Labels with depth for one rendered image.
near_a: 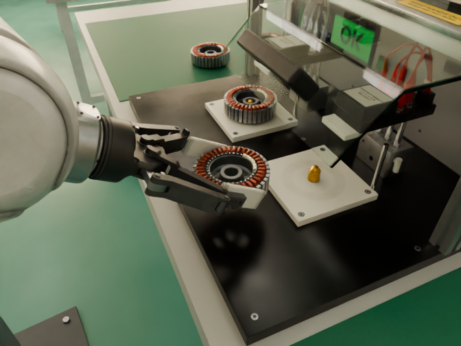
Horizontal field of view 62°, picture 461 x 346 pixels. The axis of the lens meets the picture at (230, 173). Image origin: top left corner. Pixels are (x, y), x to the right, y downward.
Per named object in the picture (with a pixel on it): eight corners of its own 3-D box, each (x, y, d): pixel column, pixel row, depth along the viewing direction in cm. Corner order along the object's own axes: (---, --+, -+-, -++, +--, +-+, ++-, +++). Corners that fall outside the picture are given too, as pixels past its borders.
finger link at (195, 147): (182, 154, 57) (181, 152, 58) (219, 162, 62) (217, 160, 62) (191, 138, 56) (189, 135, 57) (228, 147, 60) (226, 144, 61)
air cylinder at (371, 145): (382, 178, 67) (391, 153, 63) (355, 155, 72) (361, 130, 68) (405, 171, 68) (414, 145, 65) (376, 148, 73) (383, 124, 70)
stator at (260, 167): (209, 221, 52) (208, 201, 49) (183, 172, 60) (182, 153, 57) (282, 198, 55) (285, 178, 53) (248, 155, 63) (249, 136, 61)
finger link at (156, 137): (136, 167, 48) (127, 161, 49) (181, 154, 58) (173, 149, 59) (147, 141, 47) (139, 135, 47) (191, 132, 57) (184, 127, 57)
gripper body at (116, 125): (110, 136, 39) (187, 153, 45) (94, 100, 45) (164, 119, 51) (87, 194, 42) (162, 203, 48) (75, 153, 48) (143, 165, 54)
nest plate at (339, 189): (298, 227, 58) (298, 221, 57) (253, 169, 68) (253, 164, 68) (376, 199, 63) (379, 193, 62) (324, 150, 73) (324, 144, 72)
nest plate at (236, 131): (232, 143, 75) (232, 137, 74) (204, 107, 86) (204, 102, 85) (298, 125, 80) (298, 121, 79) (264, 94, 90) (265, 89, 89)
